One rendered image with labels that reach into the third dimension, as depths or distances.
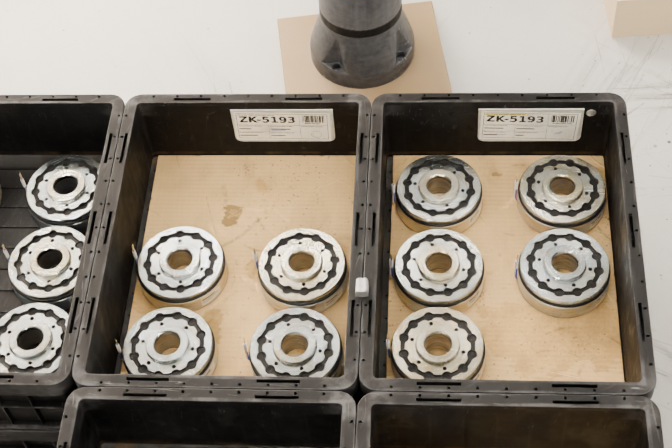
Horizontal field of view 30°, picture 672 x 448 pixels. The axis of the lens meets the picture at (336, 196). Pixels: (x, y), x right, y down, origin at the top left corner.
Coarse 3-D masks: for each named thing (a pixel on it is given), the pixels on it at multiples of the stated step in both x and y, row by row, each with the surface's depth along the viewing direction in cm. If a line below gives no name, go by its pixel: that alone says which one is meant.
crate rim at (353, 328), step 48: (144, 96) 153; (192, 96) 152; (240, 96) 152; (288, 96) 151; (336, 96) 151; (96, 288) 137; (96, 384) 130; (144, 384) 129; (192, 384) 129; (240, 384) 129; (288, 384) 128; (336, 384) 128
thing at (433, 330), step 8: (432, 328) 138; (440, 328) 138; (448, 328) 138; (424, 336) 138; (448, 336) 137; (456, 336) 137; (416, 344) 137; (424, 344) 137; (456, 344) 137; (424, 352) 136; (448, 352) 136; (456, 352) 136; (424, 360) 136; (432, 360) 136; (440, 360) 136; (448, 360) 136
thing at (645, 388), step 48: (384, 96) 150; (432, 96) 150; (480, 96) 149; (528, 96) 149; (576, 96) 148; (624, 144) 144; (624, 192) 140; (384, 384) 127; (480, 384) 127; (528, 384) 126; (576, 384) 126; (624, 384) 126
